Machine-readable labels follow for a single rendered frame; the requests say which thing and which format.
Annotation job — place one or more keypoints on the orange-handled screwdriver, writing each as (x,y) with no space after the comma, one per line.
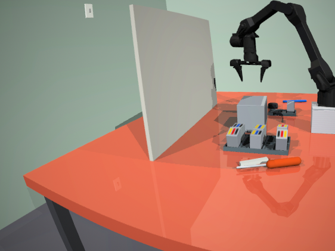
(278,163)

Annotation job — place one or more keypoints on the white flat bar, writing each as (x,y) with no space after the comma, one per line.
(253,161)

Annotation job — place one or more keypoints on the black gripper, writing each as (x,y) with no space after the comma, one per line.
(250,56)

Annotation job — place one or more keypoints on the grey flat panel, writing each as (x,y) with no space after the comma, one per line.
(176,73)

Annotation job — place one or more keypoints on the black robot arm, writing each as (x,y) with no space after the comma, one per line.
(320,71)

